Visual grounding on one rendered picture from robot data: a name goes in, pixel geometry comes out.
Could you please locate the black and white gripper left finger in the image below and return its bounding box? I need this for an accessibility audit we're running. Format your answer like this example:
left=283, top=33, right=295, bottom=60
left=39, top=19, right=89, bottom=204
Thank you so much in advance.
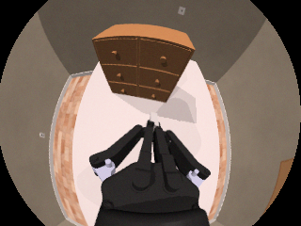
left=89, top=112, right=154, bottom=191

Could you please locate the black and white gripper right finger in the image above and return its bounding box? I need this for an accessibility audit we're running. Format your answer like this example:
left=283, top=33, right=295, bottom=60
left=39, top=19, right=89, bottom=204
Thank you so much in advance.
left=152, top=113, right=211, bottom=192

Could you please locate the brown wooden drawer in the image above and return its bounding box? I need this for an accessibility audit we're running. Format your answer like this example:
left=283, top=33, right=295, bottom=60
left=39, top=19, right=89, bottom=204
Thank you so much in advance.
left=103, top=64, right=137, bottom=84
left=109, top=81, right=137, bottom=97
left=94, top=38, right=137, bottom=65
left=139, top=67, right=179, bottom=91
left=139, top=39, right=191, bottom=73
left=139, top=85, right=170, bottom=102

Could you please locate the brown wooden chest of drawers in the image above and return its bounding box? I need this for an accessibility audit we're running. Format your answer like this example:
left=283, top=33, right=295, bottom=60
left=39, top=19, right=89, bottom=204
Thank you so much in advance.
left=92, top=24, right=195, bottom=103

